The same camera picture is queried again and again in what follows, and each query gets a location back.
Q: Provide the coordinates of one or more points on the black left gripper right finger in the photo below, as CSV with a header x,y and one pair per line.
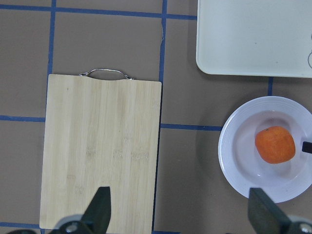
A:
x,y
264,215

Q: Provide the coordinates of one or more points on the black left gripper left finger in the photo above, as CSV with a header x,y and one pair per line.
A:
x,y
97,216

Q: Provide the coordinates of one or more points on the bamboo cutting board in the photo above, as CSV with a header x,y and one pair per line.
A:
x,y
100,133

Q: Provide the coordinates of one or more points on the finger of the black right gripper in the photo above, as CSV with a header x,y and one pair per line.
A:
x,y
307,147

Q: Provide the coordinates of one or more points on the orange fruit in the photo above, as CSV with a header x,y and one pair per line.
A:
x,y
275,145

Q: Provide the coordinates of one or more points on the cream bear tray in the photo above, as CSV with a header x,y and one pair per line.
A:
x,y
271,38

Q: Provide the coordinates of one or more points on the white round plate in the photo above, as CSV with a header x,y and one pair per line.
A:
x,y
240,161

